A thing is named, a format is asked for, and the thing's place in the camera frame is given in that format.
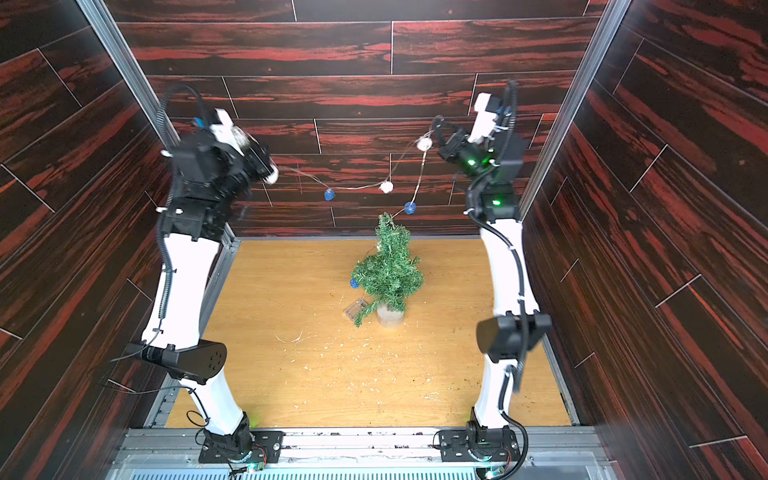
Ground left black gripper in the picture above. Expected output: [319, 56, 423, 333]
[216, 145, 273, 215]

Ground string lights with ball ornaments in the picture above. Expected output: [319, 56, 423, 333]
[276, 129, 434, 215]

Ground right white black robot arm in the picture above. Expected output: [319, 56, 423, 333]
[431, 116, 551, 432]

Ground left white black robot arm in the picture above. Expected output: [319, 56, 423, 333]
[127, 124, 279, 458]

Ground small green christmas tree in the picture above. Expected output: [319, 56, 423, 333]
[350, 213, 424, 327]

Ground clear plastic battery box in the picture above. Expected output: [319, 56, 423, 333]
[344, 298, 369, 323]

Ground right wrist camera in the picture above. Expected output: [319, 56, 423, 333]
[468, 93, 502, 144]

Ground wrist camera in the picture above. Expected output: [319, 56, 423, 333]
[468, 93, 502, 144]
[209, 108, 250, 151]

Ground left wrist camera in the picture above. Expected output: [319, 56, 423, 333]
[209, 108, 250, 151]

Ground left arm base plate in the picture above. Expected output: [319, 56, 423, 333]
[198, 430, 285, 465]

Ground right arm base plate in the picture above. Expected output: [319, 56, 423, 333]
[433, 426, 520, 463]

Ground aluminium front rail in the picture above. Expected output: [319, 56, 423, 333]
[107, 426, 620, 479]

